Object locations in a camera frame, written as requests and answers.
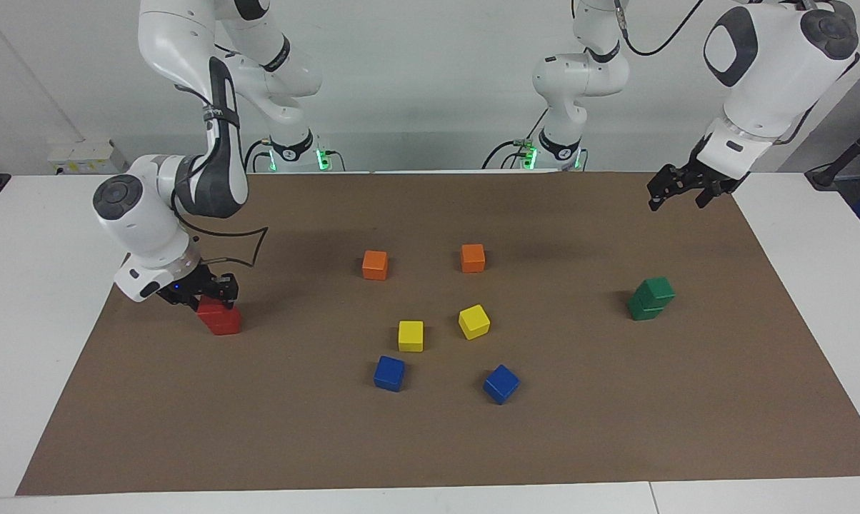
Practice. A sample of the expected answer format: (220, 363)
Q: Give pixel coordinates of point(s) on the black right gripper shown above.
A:
(191, 285)

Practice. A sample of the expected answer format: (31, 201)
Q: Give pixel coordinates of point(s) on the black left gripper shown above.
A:
(701, 175)

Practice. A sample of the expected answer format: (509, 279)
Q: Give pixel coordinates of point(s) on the red wooden cube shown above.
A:
(211, 310)
(224, 325)

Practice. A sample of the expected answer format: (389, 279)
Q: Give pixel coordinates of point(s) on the green wooden cube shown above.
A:
(642, 313)
(656, 289)

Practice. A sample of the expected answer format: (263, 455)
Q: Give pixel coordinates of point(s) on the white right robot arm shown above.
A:
(141, 221)

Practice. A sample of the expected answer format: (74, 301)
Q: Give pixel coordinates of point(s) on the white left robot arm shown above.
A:
(773, 86)

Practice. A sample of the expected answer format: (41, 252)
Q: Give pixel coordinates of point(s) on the black angled stand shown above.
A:
(848, 153)

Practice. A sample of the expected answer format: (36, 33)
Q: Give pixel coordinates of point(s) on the orange wooden cube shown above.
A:
(473, 258)
(375, 265)

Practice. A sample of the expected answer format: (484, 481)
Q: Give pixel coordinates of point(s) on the blue wooden cube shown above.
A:
(501, 383)
(389, 373)

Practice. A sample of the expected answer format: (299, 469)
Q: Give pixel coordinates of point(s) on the yellow wooden cube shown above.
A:
(411, 335)
(473, 321)

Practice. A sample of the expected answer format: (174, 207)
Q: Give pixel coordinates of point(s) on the brown table mat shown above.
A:
(430, 435)

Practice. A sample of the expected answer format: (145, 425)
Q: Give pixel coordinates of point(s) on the white wall socket box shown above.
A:
(87, 157)

